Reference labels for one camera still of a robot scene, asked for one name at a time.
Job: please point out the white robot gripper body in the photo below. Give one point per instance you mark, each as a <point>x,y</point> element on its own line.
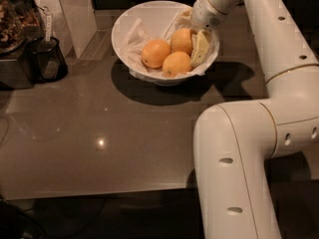
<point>205,14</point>

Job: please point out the orange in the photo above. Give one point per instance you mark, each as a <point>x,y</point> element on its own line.
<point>181,40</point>
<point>176,63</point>
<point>154,53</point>

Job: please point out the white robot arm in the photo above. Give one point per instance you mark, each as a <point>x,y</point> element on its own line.
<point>231,141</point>

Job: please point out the white ceramic bowl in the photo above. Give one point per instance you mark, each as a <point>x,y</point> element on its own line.
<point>155,20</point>

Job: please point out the white cloth napkin liner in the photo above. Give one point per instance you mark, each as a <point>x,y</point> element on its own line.
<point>162,46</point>

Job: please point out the white box panel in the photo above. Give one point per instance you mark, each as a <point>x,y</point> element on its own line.
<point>74,23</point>

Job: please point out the black cup with utensil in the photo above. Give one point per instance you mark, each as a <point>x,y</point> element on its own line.
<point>48,59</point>

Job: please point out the glass jar of nuts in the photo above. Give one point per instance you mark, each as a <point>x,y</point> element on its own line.
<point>16,17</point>

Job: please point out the white tagged utensil handle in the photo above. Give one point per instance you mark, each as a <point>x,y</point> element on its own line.
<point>48,23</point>

